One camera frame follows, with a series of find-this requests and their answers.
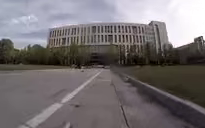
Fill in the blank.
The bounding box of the grey asphalt road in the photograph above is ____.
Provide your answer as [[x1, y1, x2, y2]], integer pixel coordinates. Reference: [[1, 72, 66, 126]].
[[0, 68, 194, 128]]

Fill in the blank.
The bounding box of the grass strip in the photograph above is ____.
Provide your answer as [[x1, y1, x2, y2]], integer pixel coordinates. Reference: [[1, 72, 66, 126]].
[[0, 63, 73, 71]]

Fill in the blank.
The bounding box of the large curved white building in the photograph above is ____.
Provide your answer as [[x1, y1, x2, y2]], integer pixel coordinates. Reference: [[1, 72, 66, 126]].
[[47, 20, 170, 64]]

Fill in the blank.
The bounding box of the grey building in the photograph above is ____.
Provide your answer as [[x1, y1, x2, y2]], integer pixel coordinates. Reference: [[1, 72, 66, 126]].
[[176, 35, 205, 56]]

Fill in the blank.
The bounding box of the grey concrete kerb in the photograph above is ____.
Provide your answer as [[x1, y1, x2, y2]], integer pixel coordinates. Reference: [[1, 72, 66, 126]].
[[118, 72, 205, 128]]

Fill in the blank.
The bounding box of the white painted line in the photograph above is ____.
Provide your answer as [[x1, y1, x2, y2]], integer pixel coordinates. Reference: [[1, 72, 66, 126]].
[[17, 69, 104, 128]]

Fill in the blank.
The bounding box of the green grass lawn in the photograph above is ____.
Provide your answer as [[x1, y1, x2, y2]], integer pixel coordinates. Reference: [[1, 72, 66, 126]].
[[111, 64, 205, 113]]

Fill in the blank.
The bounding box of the row of trees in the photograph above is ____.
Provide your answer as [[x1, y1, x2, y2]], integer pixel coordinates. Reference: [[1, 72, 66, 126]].
[[0, 38, 205, 66]]

